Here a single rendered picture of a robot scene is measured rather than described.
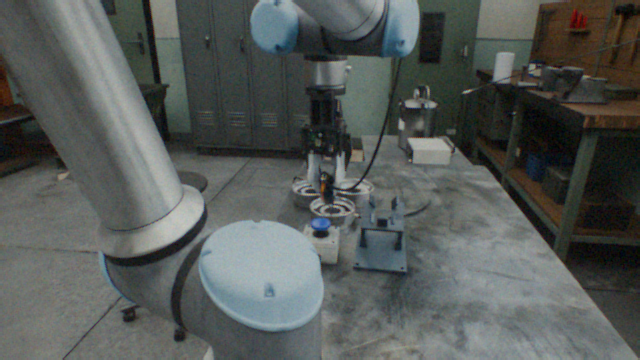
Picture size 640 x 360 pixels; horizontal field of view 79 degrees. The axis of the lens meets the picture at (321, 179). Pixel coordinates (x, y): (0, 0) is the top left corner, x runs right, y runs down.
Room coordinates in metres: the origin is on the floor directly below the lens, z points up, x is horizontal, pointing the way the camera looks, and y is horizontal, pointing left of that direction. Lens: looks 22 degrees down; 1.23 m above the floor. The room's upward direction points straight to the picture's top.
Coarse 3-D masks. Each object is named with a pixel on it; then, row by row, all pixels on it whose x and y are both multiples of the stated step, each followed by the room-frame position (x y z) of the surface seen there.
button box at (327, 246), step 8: (304, 232) 0.68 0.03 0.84; (312, 232) 0.68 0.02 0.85; (328, 232) 0.68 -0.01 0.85; (336, 232) 0.68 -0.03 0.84; (312, 240) 0.65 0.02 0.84; (320, 240) 0.65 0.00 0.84; (328, 240) 0.65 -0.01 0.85; (336, 240) 0.65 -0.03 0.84; (320, 248) 0.64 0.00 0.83; (328, 248) 0.64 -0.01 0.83; (336, 248) 0.64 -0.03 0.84; (320, 256) 0.64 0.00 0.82; (328, 256) 0.64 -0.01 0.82; (336, 256) 0.64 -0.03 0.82
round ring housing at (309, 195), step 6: (306, 180) 0.97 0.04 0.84; (294, 186) 0.94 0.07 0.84; (300, 186) 0.96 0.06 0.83; (294, 192) 0.90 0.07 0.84; (306, 192) 0.94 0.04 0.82; (312, 192) 0.95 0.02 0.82; (294, 198) 0.90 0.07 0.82; (300, 198) 0.88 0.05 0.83; (306, 198) 0.88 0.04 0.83; (312, 198) 0.88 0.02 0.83; (318, 198) 0.88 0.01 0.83; (300, 204) 0.89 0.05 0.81; (306, 204) 0.88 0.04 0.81
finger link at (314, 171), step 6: (312, 156) 0.69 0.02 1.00; (318, 156) 0.71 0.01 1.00; (312, 162) 0.69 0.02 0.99; (318, 162) 0.71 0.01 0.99; (312, 168) 0.69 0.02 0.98; (318, 168) 0.71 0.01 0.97; (312, 174) 0.69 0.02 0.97; (318, 174) 0.71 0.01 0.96; (312, 180) 0.69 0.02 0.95; (318, 180) 0.71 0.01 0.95; (318, 186) 0.71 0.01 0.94; (318, 192) 0.71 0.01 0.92
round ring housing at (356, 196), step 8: (344, 184) 0.97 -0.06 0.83; (352, 184) 0.98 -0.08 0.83; (360, 184) 0.98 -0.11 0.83; (368, 184) 0.96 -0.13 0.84; (344, 192) 0.92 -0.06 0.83; (352, 192) 0.95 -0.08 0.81; (360, 192) 0.92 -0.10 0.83; (368, 192) 0.89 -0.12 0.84; (352, 200) 0.88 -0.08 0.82; (360, 200) 0.88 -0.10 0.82
